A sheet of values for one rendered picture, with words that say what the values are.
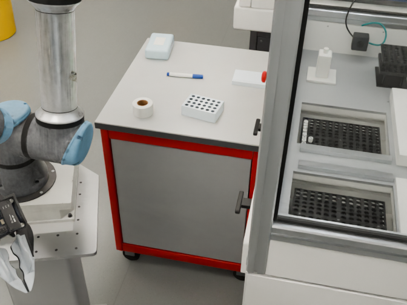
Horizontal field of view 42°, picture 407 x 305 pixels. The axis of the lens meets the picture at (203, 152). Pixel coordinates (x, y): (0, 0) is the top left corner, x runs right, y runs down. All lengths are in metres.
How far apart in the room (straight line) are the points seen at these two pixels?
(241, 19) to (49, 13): 1.19
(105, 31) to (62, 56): 2.86
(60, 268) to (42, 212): 0.24
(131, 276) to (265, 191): 1.42
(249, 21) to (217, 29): 1.82
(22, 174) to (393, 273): 0.92
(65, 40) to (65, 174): 0.44
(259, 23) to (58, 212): 1.21
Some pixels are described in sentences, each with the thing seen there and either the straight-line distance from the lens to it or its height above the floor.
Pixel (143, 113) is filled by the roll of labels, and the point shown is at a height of 0.78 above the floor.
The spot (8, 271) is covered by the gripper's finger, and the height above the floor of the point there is 1.15.
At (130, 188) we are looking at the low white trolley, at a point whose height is 0.46.
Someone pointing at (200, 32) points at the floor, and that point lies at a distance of 4.04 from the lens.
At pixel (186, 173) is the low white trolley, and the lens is 1.87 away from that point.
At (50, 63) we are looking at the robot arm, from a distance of 1.25.
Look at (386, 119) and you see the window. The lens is 0.86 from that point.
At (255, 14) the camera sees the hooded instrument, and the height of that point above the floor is 0.88.
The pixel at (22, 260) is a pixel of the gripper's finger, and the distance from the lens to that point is 0.94.
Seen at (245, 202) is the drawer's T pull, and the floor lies 0.91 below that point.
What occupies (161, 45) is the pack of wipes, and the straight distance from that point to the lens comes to 2.16.
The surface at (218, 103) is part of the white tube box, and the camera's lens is 1.82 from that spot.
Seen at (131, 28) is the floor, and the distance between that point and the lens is 4.11.
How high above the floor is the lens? 1.82
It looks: 40 degrees down
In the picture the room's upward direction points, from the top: 1 degrees clockwise
